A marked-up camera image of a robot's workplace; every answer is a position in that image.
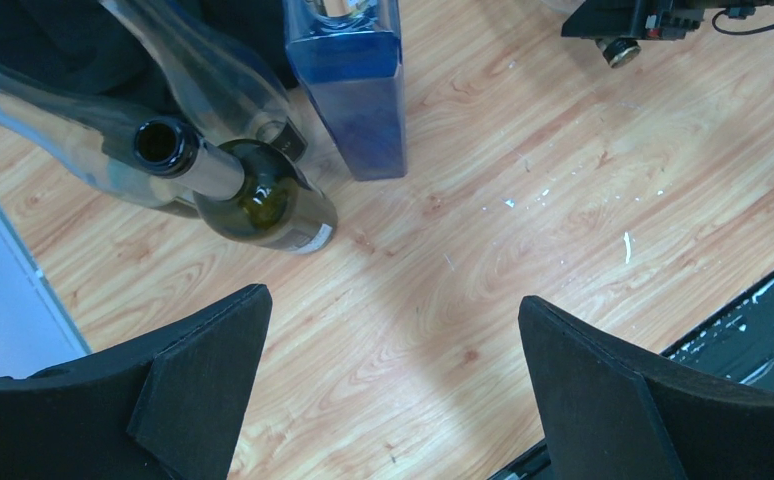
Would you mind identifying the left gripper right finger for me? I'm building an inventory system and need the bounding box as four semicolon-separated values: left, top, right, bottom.
518;295;774;479

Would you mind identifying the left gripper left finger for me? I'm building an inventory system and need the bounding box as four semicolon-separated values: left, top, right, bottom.
0;284;273;479

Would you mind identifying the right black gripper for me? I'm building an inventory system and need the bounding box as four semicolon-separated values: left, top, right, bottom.
561;0;704;41

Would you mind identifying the dark green wine bottle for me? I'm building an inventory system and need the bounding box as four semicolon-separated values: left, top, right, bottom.
133;117;339;255

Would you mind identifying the blue bottle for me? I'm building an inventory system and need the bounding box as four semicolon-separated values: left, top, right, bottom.
283;1;408;181

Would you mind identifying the clear bottle black cap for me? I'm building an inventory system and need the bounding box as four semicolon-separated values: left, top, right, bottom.
595;38;641;69

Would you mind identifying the clear bottle with dark label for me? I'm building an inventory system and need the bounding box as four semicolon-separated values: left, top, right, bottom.
100;1;309;162

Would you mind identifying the black crumpled cloth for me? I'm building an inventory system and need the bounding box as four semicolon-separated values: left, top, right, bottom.
0;1;298;114

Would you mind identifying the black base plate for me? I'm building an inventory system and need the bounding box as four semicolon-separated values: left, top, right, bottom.
498;272;774;479

